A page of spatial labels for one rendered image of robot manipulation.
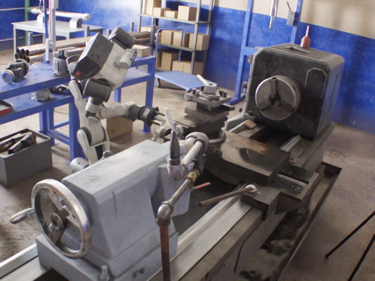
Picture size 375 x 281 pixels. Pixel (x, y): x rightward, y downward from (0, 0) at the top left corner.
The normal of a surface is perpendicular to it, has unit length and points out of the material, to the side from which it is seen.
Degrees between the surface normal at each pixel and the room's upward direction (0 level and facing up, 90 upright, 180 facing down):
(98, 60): 57
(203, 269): 0
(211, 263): 0
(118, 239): 68
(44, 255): 90
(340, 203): 0
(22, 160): 90
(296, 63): 90
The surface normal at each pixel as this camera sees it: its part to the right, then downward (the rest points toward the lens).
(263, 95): -0.55, 0.30
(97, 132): 0.73, -0.05
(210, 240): 0.10, -0.90
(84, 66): -0.24, 0.85
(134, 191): 0.83, 0.18
